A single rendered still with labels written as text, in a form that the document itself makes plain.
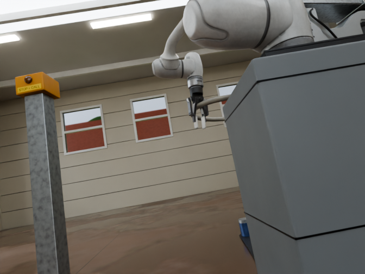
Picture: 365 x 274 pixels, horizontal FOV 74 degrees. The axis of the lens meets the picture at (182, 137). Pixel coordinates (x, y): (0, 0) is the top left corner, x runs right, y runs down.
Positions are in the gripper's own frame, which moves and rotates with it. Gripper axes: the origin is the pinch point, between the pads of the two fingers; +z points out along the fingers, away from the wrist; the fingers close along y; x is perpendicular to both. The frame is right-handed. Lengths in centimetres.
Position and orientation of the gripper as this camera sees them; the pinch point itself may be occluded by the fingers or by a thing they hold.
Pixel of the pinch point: (199, 123)
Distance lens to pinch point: 136.8
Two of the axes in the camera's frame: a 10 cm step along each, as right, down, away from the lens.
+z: 1.0, 9.8, -1.7
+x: -4.7, 1.9, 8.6
